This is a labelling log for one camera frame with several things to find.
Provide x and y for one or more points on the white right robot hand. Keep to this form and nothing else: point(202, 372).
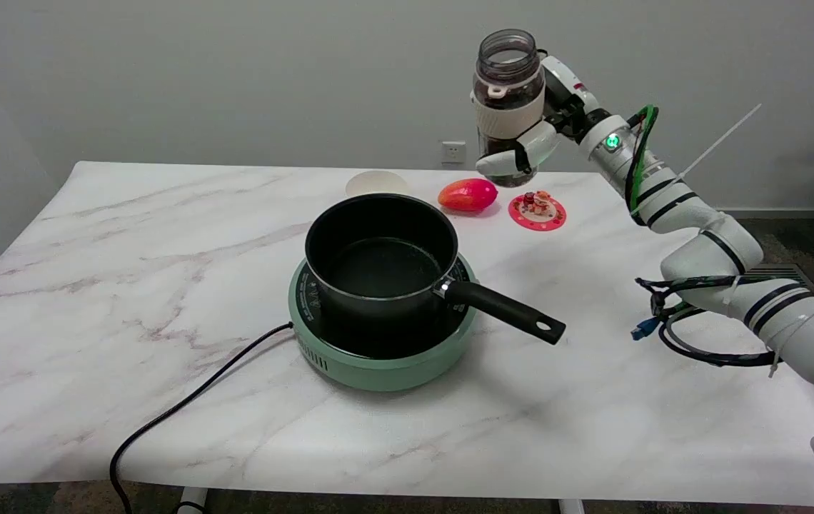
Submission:
point(573, 86)

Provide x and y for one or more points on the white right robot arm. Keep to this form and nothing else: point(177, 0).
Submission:
point(707, 246)

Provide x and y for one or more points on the black soup pot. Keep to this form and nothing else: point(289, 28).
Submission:
point(378, 264)

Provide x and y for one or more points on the small toy food pieces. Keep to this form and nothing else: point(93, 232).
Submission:
point(537, 203)

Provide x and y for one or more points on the pink round toy plate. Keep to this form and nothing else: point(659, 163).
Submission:
point(537, 218)

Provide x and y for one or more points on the red toy mango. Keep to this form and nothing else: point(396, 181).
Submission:
point(468, 195)

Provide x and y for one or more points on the white zip tie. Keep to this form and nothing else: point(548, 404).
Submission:
point(721, 139)

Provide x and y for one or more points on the beige round lid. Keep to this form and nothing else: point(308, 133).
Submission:
point(376, 183)

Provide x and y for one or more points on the floor vent grille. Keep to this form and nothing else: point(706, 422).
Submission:
point(789, 272)

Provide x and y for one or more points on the green induction cooker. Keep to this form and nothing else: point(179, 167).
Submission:
point(378, 364)

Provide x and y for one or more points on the white wall socket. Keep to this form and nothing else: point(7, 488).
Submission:
point(453, 152)

